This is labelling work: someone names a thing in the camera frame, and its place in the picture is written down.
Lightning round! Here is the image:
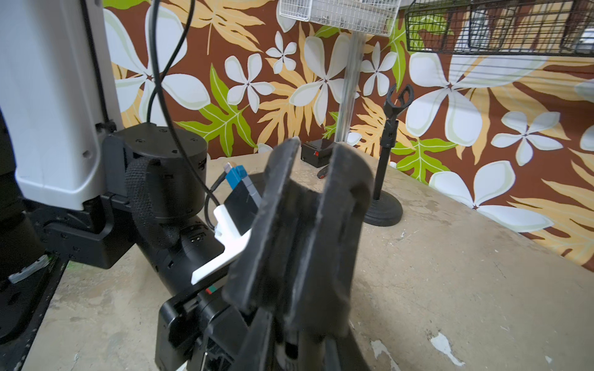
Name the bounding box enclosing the black wire basket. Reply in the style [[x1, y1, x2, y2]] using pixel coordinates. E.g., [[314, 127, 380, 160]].
[[404, 0, 593, 57]]

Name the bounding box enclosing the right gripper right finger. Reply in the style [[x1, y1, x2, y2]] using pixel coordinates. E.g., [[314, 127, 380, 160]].
[[278, 145, 372, 370]]

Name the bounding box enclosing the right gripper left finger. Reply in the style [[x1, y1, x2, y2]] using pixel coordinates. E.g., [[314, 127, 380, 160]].
[[223, 139, 302, 370]]

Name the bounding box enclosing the small ratchet screwdriver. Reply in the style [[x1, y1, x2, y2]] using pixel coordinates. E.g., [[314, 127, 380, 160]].
[[317, 165, 329, 179]]

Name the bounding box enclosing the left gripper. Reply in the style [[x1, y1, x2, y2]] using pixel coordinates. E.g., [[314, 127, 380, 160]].
[[155, 278, 255, 370]]

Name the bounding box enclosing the black microphone stand pole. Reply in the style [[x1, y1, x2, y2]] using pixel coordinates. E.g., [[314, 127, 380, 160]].
[[373, 84, 415, 200]]

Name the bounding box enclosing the white wire basket left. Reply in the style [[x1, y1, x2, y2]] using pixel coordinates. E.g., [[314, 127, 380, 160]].
[[279, 0, 402, 36]]

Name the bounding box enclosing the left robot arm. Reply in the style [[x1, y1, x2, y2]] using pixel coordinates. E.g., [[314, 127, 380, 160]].
[[1, 1, 261, 370]]

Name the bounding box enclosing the small black box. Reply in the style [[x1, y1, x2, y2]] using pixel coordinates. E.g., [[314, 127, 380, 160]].
[[301, 139, 336, 168]]

